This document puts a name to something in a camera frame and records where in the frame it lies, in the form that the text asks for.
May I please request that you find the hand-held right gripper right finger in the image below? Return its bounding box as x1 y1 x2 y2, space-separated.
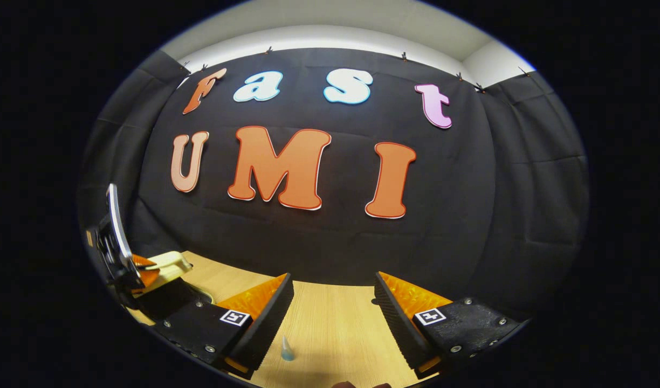
374 272 527 380

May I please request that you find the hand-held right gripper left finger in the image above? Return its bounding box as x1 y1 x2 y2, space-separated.
149 273 294 380

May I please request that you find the black backdrop cloth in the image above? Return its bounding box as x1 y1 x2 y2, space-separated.
77 47 589 324

